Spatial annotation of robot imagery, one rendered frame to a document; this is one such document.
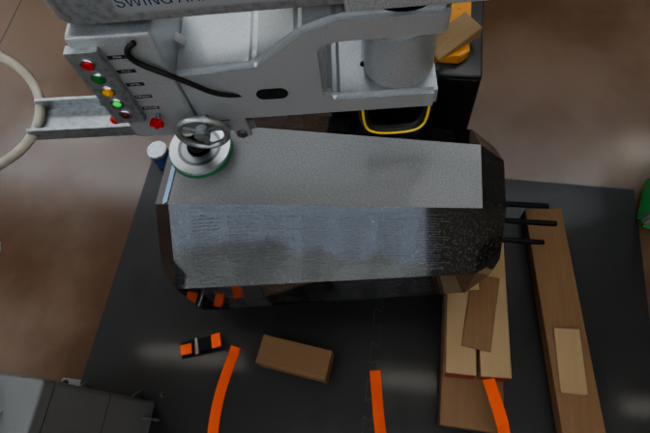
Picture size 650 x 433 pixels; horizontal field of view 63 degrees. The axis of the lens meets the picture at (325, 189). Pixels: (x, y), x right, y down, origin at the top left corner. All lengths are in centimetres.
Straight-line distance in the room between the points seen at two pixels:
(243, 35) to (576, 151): 196
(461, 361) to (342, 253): 70
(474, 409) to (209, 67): 163
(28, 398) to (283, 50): 121
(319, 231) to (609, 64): 204
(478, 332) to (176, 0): 164
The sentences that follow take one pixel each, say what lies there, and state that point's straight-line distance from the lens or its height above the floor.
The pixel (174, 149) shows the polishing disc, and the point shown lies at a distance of 189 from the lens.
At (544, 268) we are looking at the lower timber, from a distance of 250.
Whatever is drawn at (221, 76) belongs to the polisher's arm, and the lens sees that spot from 137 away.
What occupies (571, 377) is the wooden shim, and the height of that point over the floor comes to 11.
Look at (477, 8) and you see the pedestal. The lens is 232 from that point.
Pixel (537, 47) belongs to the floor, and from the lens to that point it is 324.
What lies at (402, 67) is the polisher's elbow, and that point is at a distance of 135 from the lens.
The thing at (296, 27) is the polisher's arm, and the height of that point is 147.
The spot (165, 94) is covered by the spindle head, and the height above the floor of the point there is 130.
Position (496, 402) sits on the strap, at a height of 22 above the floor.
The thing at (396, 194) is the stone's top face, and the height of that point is 80.
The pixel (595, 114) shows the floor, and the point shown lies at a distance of 306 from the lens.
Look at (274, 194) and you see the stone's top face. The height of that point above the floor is 80.
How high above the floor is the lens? 237
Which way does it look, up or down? 63 degrees down
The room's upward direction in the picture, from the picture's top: 12 degrees counter-clockwise
